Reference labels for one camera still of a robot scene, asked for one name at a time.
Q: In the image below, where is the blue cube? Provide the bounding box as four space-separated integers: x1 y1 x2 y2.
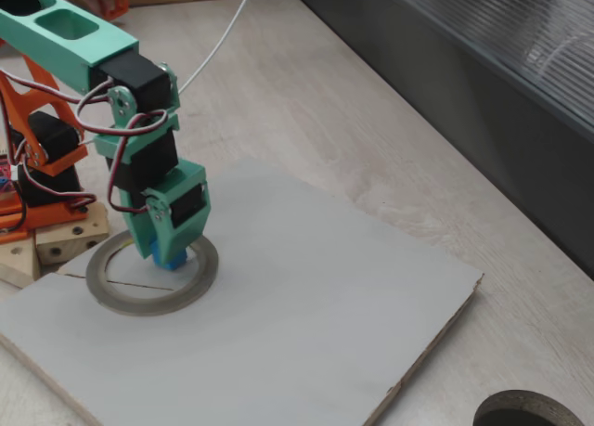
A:
151 239 189 272

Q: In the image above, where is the orange printed leader arm part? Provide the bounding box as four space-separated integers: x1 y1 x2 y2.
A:
99 0 129 21

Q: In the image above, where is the large wooden base block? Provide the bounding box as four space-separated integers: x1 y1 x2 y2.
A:
34 201 111 266

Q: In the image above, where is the grey chipboard panel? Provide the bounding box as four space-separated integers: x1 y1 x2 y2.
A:
0 156 484 426

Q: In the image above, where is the small wooden block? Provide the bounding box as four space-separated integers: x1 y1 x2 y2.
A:
0 233 43 290

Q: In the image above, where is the ribbed glass desk partition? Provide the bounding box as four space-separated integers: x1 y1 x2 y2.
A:
282 0 594 288

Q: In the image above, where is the grey ring of tape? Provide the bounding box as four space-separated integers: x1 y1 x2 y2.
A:
85 230 219 316

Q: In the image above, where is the white USB cable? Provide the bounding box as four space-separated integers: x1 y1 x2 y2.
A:
177 0 256 97

